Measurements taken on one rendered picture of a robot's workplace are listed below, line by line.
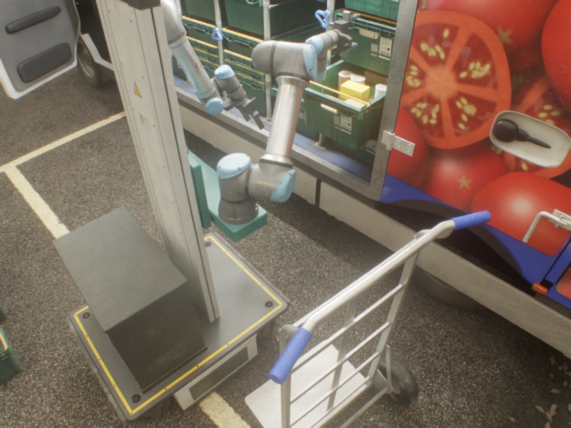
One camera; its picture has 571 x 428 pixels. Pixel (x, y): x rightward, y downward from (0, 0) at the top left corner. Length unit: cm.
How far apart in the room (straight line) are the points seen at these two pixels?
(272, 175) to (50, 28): 360
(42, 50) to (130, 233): 306
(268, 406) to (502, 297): 128
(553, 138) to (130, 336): 171
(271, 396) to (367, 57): 177
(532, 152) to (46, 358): 260
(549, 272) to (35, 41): 438
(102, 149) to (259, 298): 247
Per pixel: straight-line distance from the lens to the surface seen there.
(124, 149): 394
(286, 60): 137
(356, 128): 193
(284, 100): 135
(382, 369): 205
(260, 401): 215
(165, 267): 158
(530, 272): 204
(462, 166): 186
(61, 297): 282
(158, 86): 120
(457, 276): 224
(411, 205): 209
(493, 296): 222
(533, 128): 172
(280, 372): 86
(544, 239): 191
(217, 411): 216
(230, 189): 136
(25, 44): 442
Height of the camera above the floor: 201
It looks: 43 degrees down
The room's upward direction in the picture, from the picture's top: straight up
